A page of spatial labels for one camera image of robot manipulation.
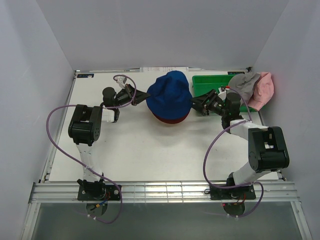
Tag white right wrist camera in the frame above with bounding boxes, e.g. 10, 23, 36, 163
218, 86, 230, 101

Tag grey bucket hat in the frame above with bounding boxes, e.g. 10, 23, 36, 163
228, 72, 261, 105

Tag blue bucket hat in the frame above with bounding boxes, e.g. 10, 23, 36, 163
146, 70, 193, 119

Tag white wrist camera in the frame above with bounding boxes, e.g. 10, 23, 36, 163
218, 86, 230, 101
114, 75, 127, 89

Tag pink bucket hat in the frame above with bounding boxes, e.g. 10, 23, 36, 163
248, 72, 274, 111

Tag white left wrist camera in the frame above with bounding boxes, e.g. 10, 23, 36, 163
114, 75, 127, 89

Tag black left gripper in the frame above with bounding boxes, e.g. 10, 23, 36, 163
113, 84, 150, 108

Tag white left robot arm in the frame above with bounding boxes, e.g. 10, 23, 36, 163
68, 84, 150, 200

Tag aluminium front rail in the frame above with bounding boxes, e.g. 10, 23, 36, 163
29, 180, 300, 204

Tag dark red bucket hat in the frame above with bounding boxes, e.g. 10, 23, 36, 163
152, 113, 189, 125

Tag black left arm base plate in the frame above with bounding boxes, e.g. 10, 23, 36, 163
76, 182, 120, 201

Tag green plastic tray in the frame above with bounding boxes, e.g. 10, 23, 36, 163
192, 74, 248, 116

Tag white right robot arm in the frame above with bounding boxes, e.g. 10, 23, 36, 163
191, 86, 290, 199

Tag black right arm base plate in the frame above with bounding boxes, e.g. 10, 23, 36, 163
204, 185, 256, 200

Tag paper sheets at back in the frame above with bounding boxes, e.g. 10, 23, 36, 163
139, 66, 189, 73

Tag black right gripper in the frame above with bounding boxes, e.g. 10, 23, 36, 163
189, 89, 228, 117

